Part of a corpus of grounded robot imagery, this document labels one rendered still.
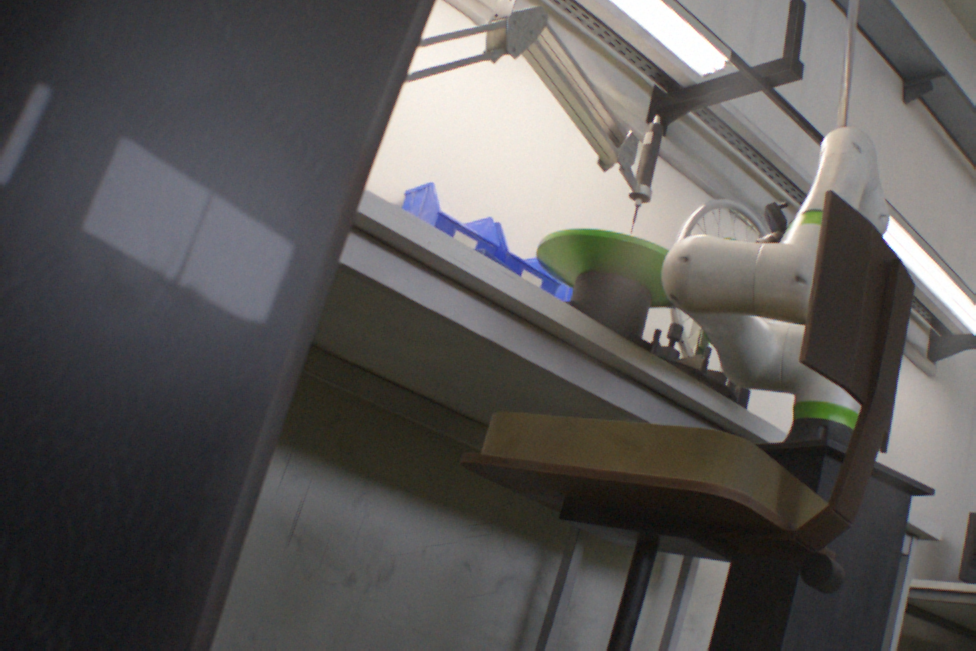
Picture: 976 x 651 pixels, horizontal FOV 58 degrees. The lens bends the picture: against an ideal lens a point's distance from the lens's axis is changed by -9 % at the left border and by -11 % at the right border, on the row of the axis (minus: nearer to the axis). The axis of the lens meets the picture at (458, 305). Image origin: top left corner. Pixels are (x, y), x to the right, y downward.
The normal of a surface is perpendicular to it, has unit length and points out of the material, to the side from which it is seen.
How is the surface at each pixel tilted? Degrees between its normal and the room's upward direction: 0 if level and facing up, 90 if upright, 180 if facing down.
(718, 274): 113
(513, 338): 90
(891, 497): 90
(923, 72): 180
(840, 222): 90
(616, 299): 90
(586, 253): 159
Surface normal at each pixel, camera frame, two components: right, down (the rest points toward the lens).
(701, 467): -0.29, -0.38
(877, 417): 0.68, 0.15
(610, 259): -0.34, 0.72
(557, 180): 0.59, -0.09
